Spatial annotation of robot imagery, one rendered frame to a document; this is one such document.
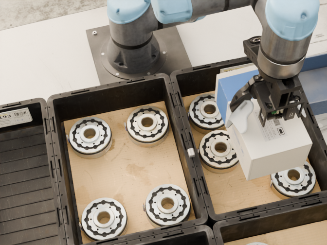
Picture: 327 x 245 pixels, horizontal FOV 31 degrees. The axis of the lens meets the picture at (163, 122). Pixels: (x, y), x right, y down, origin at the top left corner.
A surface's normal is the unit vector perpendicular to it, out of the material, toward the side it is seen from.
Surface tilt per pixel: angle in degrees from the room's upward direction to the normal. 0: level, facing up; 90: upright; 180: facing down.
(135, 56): 69
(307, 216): 90
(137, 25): 85
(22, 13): 0
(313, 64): 90
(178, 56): 4
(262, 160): 90
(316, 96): 0
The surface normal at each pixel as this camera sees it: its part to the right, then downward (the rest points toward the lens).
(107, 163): -0.03, -0.51
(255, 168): 0.28, 0.82
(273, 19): -0.82, 0.48
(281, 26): -0.51, 0.73
